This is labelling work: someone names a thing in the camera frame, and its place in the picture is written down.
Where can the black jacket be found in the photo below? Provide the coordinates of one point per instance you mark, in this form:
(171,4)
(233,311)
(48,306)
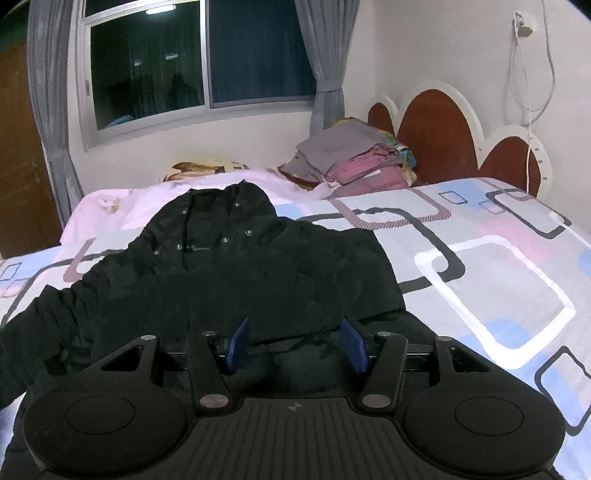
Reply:
(258,272)

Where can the light pink cloth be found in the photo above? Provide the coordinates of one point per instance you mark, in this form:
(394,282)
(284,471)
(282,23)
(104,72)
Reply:
(138,203)

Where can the pink folded clothes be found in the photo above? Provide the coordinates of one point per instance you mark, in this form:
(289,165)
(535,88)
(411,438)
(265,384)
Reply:
(364,170)

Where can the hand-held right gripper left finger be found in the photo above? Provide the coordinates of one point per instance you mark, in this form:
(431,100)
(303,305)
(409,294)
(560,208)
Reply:
(238,345)

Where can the grey curtain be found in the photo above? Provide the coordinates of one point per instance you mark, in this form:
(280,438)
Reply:
(328,60)
(53,92)

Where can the pile of folded clothes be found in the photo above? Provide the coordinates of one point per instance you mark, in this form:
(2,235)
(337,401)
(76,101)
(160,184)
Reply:
(341,141)

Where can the brown scalloped headboard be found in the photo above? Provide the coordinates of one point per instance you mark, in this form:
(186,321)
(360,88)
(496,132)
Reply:
(438,134)

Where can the yellow printed pillow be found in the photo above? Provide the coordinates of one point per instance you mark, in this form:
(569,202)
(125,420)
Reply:
(203,167)

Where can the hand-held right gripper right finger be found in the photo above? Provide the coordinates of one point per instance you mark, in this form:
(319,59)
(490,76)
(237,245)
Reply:
(353,347)

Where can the white wall charger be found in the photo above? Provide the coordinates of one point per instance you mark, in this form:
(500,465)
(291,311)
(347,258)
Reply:
(523,25)

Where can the colourful printed cloth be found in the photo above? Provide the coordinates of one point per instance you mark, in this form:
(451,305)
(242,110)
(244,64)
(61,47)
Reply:
(406,157)

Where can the brown wooden door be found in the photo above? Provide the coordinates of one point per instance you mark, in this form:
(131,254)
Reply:
(23,161)

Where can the patterned bed sheet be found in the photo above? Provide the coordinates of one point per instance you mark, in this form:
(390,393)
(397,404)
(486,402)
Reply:
(489,281)

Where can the sliding glass window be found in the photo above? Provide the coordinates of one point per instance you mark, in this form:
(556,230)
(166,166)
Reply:
(184,60)

